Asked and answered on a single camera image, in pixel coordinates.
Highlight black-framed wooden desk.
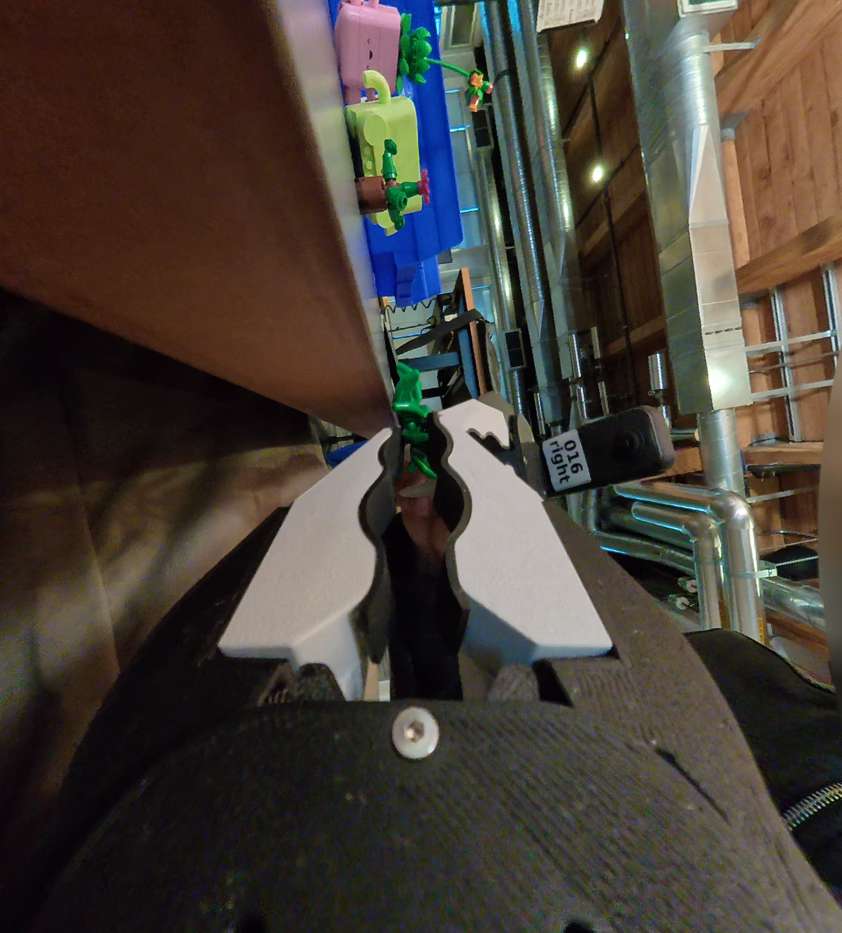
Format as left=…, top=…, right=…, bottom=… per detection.
left=385, top=268, right=495, bottom=409

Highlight silver ventilation ducts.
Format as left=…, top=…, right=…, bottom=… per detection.
left=465, top=0, right=830, bottom=642

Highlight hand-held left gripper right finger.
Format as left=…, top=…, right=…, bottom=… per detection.
left=433, top=414, right=614, bottom=695

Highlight blue plastic bin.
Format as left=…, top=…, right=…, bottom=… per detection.
left=326, top=0, right=464, bottom=307

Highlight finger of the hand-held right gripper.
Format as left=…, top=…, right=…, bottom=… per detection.
left=440, top=396, right=540, bottom=497

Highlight person's beige trousers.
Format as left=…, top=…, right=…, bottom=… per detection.
left=0, top=270, right=334, bottom=883

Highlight lime green toy pot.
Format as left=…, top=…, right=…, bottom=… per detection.
left=344, top=69, right=422, bottom=236

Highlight toy cactus with pink flower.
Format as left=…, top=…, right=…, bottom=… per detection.
left=355, top=140, right=431, bottom=230

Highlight bushy green toy plant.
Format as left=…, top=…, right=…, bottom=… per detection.
left=395, top=15, right=493, bottom=114

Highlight person's right hand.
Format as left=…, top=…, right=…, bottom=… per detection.
left=395, top=476, right=456, bottom=564

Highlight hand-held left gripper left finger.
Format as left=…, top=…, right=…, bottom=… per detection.
left=218, top=426, right=402, bottom=701

